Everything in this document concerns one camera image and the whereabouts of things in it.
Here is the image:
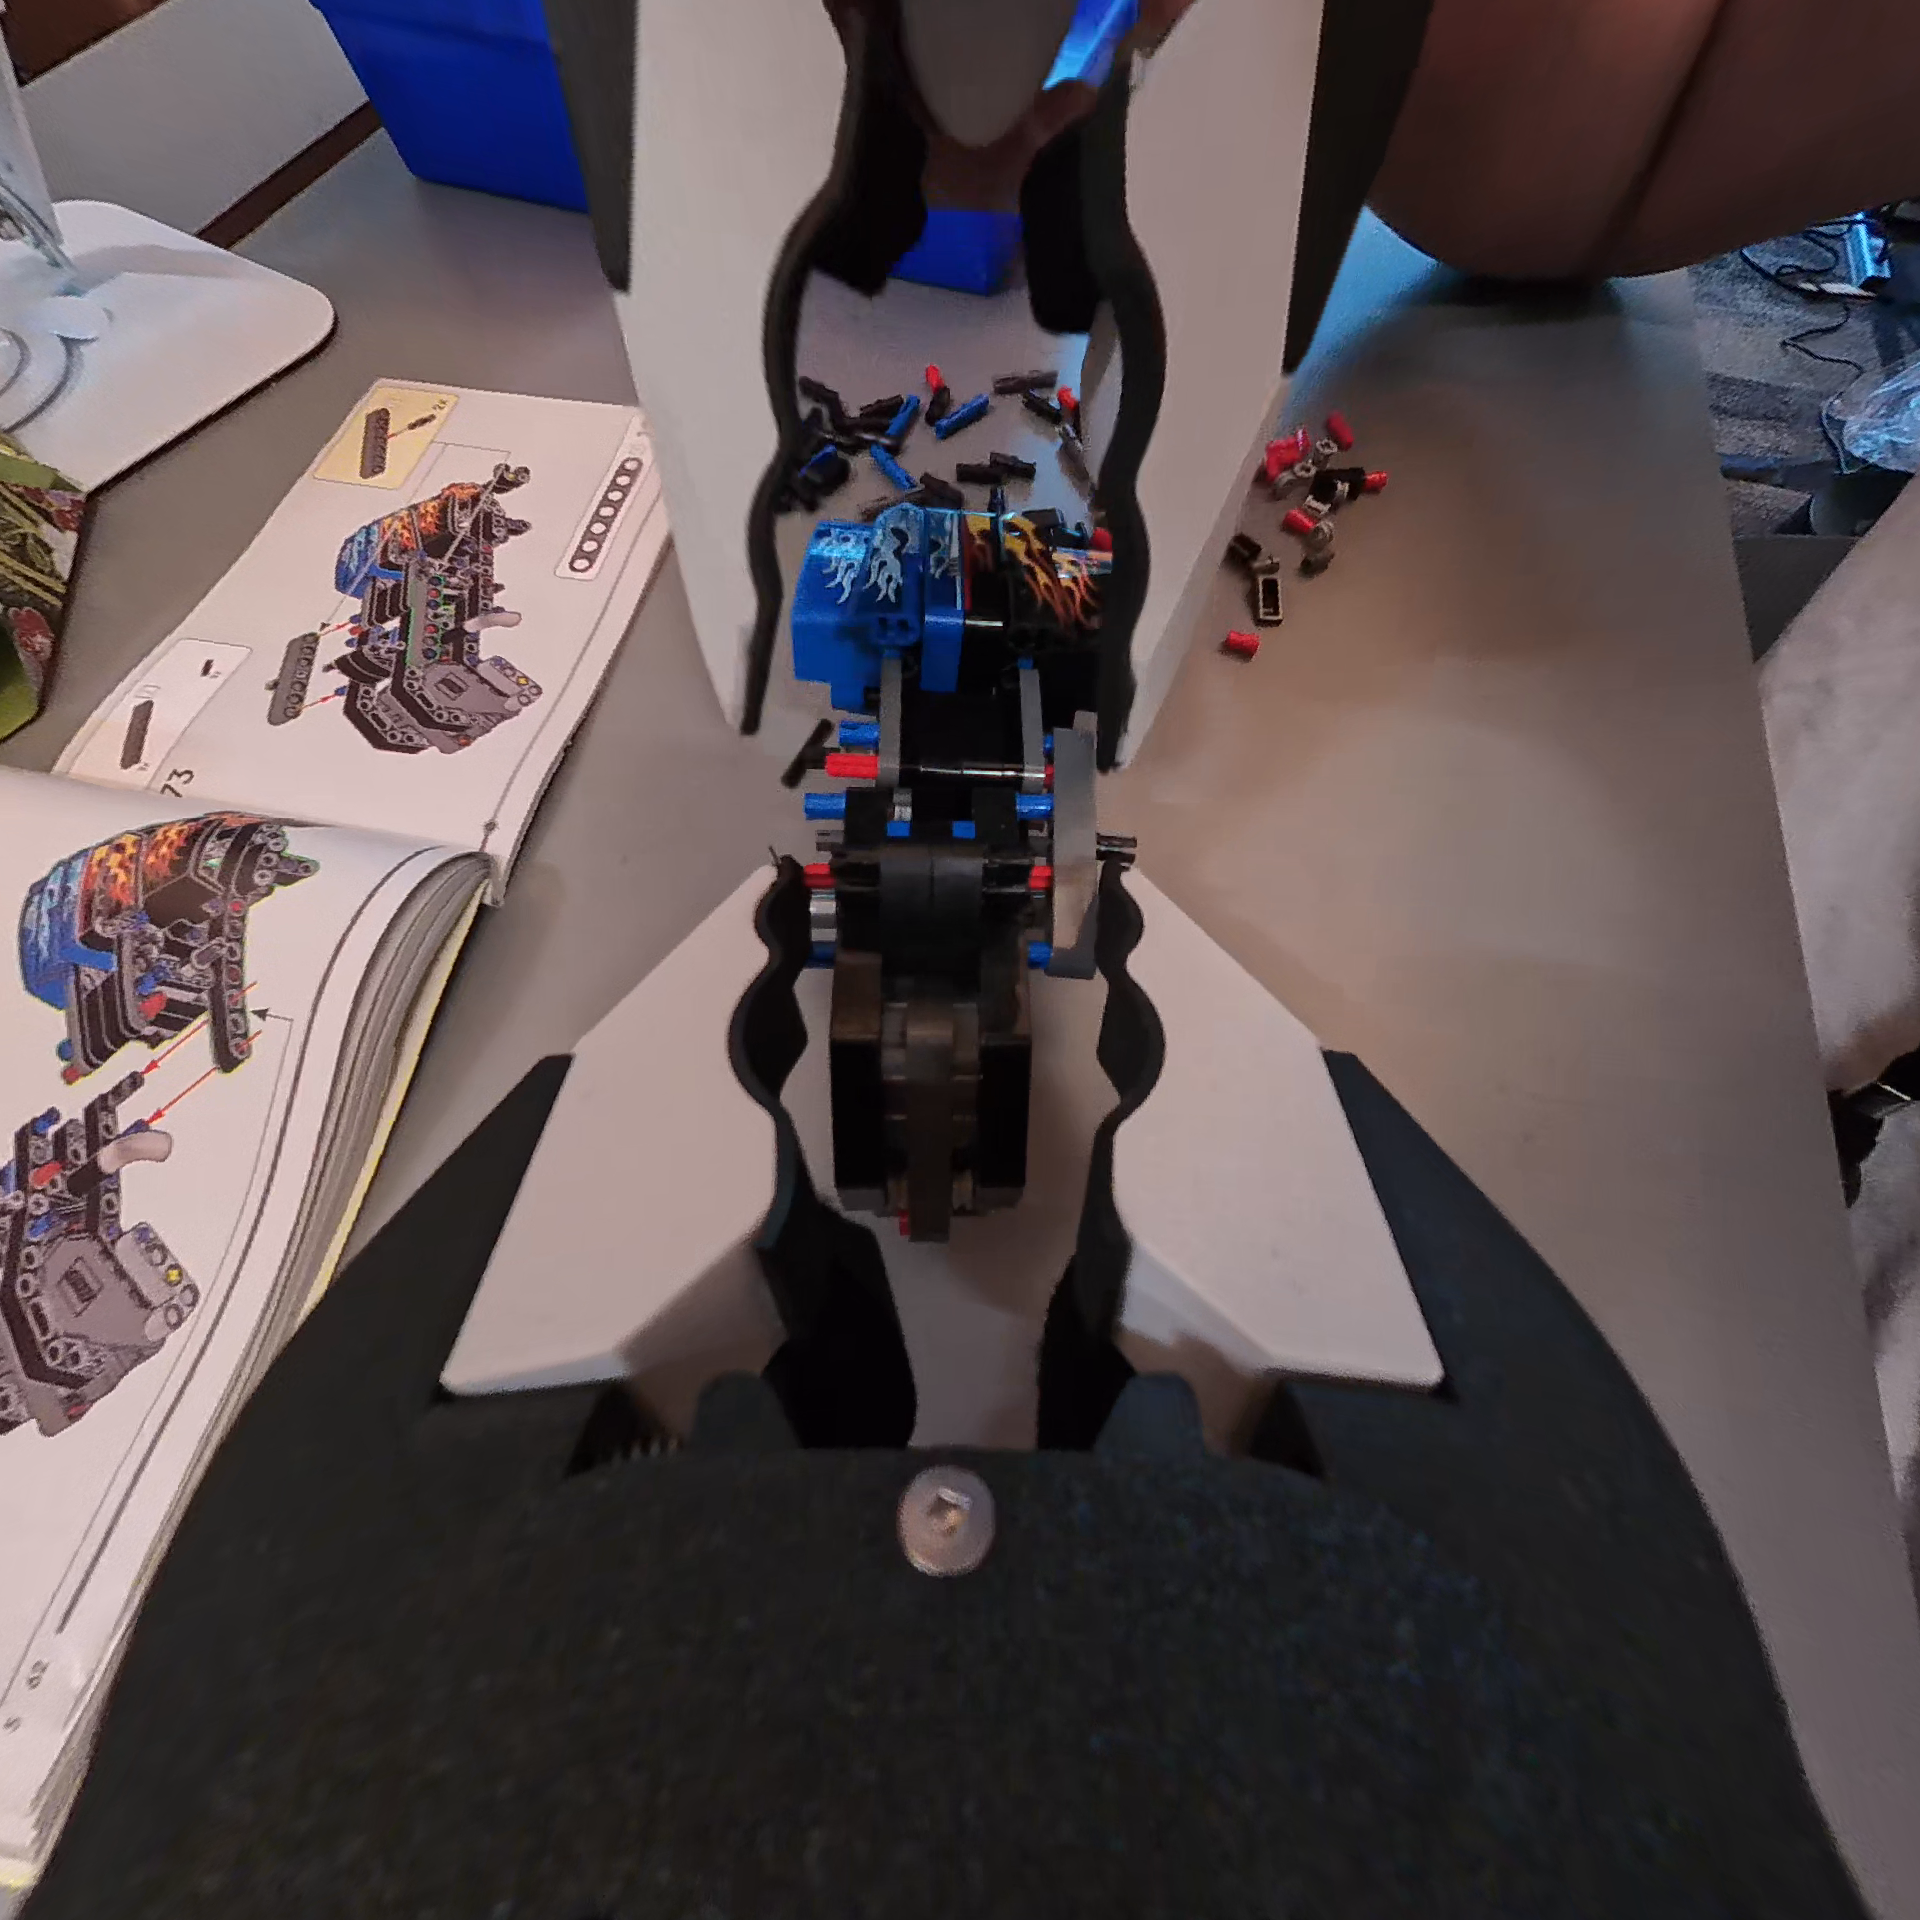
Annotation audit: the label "person's right forearm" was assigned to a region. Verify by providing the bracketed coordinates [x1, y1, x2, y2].
[1357, 0, 1920, 283]

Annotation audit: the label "blue black lego vehicle model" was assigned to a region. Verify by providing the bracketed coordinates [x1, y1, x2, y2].
[779, 507, 1143, 1244]

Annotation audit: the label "pile of blue black lego pins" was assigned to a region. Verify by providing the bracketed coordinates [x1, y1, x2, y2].
[773, 364, 1103, 520]

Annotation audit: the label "black floor cables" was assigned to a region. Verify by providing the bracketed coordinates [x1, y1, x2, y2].
[1740, 211, 1920, 384]

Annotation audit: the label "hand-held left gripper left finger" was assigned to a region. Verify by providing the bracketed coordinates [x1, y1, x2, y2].
[435, 857, 921, 1455]

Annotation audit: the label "clear plastic bag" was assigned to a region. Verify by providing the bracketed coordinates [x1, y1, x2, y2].
[1837, 360, 1920, 483]

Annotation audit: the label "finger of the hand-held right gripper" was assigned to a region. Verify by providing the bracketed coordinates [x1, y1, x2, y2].
[1084, 0, 1325, 777]
[609, 0, 887, 740]

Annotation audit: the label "blue plastic bin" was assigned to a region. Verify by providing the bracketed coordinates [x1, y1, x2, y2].
[306, 0, 1143, 297]

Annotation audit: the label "open lego instruction booklet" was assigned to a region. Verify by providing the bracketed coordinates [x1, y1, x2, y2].
[0, 378, 670, 1870]

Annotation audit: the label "pile of red grey lego pieces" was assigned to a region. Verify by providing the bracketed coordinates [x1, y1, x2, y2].
[1227, 417, 1389, 624]

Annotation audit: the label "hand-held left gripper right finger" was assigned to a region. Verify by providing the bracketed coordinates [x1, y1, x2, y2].
[1031, 862, 1450, 1455]

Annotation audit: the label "white stand with clear stem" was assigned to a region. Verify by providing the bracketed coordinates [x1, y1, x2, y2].
[0, 59, 335, 496]

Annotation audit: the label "green patterned folded paper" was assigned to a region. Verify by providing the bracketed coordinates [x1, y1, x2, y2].
[0, 434, 91, 745]

